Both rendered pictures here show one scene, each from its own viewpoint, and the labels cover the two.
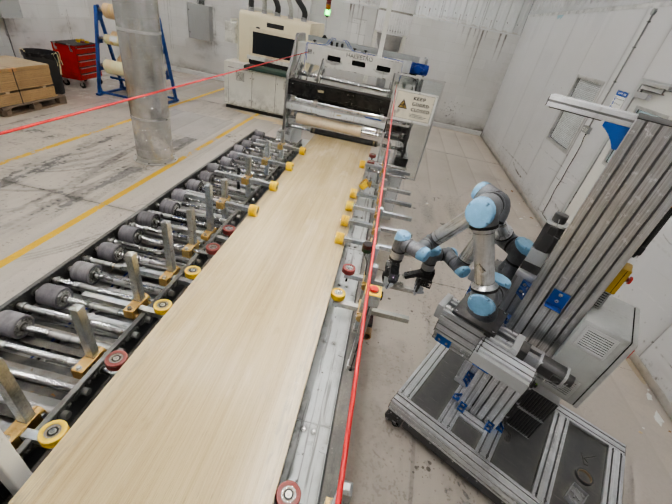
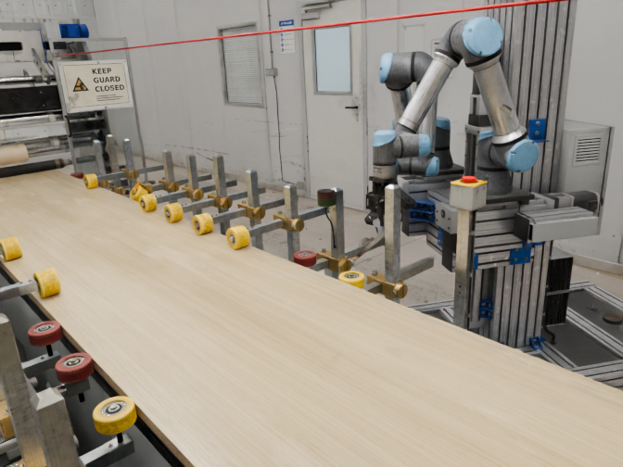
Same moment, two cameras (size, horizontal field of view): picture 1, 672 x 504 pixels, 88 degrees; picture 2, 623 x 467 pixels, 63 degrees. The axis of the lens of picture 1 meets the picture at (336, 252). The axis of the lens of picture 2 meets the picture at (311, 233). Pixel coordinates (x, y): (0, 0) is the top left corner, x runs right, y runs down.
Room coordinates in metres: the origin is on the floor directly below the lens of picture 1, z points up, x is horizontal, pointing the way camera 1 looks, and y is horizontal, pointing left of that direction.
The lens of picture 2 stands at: (0.50, 1.05, 1.55)
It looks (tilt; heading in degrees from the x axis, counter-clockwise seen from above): 19 degrees down; 316
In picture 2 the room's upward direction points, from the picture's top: 3 degrees counter-clockwise
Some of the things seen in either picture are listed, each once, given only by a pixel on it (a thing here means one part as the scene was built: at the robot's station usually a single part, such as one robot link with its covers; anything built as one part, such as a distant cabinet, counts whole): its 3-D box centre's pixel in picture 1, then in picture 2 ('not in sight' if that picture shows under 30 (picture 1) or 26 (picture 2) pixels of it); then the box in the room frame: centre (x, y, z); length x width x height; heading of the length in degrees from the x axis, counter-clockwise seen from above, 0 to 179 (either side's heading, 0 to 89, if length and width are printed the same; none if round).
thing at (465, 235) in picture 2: (359, 336); (464, 282); (1.16, -0.19, 0.93); 0.05 x 0.04 x 0.45; 177
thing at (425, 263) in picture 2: (370, 311); (392, 280); (1.46, -0.26, 0.83); 0.43 x 0.03 x 0.04; 87
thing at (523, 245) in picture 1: (520, 250); (436, 131); (1.80, -1.06, 1.21); 0.13 x 0.12 x 0.14; 26
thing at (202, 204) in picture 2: (380, 212); (221, 199); (2.46, -0.28, 0.95); 0.50 x 0.04 x 0.04; 87
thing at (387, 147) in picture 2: (401, 241); (385, 147); (1.54, -0.32, 1.26); 0.09 x 0.08 x 0.11; 56
